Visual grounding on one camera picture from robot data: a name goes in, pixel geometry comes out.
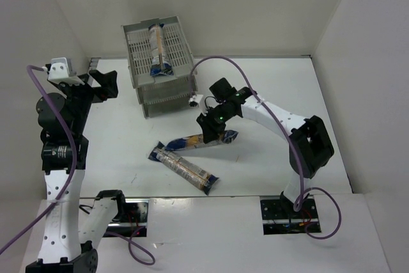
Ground blue orange spaghetti bag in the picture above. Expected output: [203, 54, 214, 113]
[148, 24, 174, 77]
[164, 130, 238, 152]

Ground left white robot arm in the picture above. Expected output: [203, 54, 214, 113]
[26, 70, 125, 272]

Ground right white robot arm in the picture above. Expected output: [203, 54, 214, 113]
[189, 78, 334, 212]

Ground grey stacked tray shelf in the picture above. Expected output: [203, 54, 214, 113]
[122, 16, 197, 118]

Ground blue silver spaghetti bag front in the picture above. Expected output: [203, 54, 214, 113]
[148, 142, 219, 196]

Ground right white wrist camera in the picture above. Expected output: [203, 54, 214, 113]
[189, 94, 205, 109]

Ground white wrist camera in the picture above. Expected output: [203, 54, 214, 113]
[189, 94, 205, 109]
[47, 57, 85, 86]

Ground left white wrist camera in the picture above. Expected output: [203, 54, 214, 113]
[47, 57, 85, 86]

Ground aluminium frame rail left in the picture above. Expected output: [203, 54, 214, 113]
[87, 58, 100, 72]

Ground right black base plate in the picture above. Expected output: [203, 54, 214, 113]
[259, 196, 321, 235]

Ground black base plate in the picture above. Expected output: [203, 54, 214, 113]
[259, 196, 321, 235]
[104, 198, 150, 238]

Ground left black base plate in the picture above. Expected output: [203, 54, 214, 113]
[104, 198, 150, 238]

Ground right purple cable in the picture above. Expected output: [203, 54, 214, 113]
[190, 57, 343, 240]

